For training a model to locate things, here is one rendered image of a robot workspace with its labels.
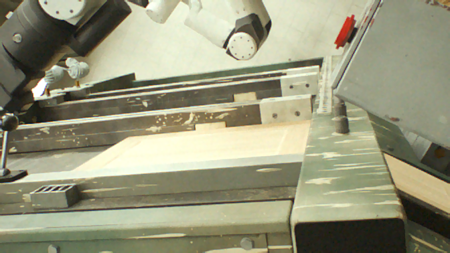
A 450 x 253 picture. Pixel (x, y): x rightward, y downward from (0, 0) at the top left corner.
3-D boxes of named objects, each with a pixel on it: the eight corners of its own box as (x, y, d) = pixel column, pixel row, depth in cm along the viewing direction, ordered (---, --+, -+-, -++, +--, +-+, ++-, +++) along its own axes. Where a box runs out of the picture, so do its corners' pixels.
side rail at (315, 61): (325, 78, 255) (323, 57, 253) (134, 100, 281) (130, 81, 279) (325, 76, 263) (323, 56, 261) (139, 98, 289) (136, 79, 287)
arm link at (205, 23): (199, 23, 140) (255, 58, 139) (185, 35, 132) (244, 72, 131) (213, -8, 134) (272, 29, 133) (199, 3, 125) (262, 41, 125)
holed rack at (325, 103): (331, 114, 102) (331, 112, 102) (317, 116, 103) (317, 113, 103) (331, 55, 259) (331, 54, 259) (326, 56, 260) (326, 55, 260)
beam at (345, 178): (415, 311, 50) (408, 214, 48) (299, 312, 53) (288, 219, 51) (348, 73, 260) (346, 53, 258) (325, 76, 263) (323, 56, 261)
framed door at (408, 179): (483, 239, 145) (487, 233, 145) (319, 159, 151) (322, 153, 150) (427, 156, 231) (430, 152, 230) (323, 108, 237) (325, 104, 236)
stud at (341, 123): (349, 134, 84) (347, 117, 83) (335, 135, 84) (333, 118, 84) (349, 130, 86) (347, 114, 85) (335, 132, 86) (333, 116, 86)
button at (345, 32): (368, 21, 49) (349, 12, 49) (350, 56, 50) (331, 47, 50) (365, 20, 53) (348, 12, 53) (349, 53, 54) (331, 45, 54)
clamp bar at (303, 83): (319, 95, 162) (311, 23, 157) (16, 127, 190) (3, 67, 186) (319, 91, 171) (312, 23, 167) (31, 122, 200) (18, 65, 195)
